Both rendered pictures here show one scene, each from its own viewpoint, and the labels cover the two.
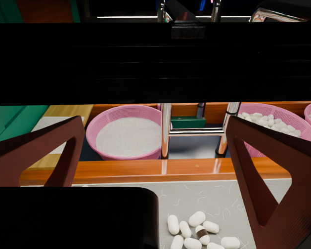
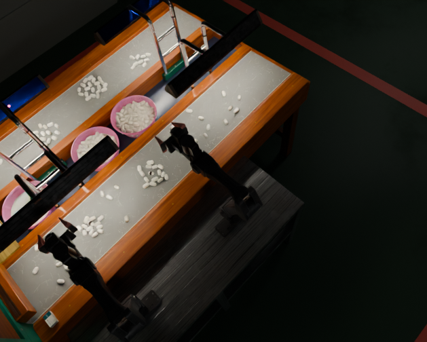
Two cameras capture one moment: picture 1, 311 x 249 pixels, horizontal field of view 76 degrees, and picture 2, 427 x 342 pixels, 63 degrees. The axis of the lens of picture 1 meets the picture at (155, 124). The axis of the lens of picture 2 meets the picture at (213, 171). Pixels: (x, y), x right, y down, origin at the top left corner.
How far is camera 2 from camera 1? 1.39 m
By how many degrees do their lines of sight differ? 33
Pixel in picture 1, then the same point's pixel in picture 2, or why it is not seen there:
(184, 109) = (47, 165)
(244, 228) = (104, 209)
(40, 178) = (13, 258)
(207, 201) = (87, 210)
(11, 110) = not seen: outside the picture
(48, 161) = (9, 251)
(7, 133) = not seen: outside the picture
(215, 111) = (65, 151)
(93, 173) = (33, 238)
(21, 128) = not seen: outside the picture
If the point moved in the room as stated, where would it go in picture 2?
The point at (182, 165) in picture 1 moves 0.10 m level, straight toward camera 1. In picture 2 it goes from (68, 203) to (75, 219)
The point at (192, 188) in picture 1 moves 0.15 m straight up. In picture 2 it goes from (79, 210) to (64, 198)
